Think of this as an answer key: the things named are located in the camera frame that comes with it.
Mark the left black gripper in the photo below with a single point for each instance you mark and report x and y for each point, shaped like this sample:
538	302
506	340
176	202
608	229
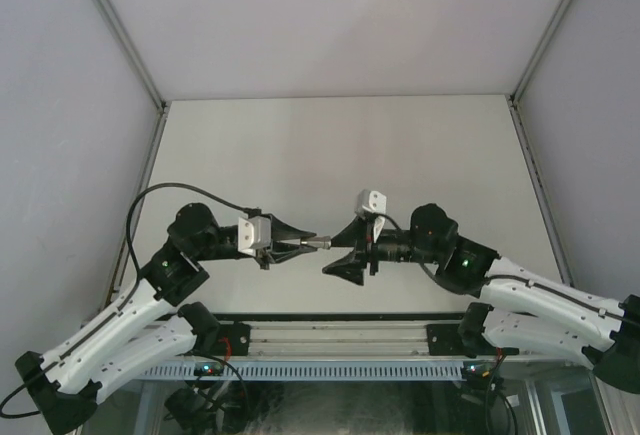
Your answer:
280	232

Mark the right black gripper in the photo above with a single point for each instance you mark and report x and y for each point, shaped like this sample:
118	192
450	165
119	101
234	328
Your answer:
359	234

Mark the silver threaded pipe fitting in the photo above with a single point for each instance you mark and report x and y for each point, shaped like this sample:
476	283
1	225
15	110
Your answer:
318	242

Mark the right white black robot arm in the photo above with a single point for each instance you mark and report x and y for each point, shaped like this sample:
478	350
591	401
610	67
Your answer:
513	309

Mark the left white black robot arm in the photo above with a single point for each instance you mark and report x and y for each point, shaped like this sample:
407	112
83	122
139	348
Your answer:
151	321

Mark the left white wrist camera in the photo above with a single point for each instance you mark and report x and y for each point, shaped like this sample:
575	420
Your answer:
253	234

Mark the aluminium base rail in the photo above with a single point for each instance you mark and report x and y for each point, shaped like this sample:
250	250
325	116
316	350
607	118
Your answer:
330	340

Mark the grey slotted cable duct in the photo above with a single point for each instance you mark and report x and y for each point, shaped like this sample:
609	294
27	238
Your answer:
300	371

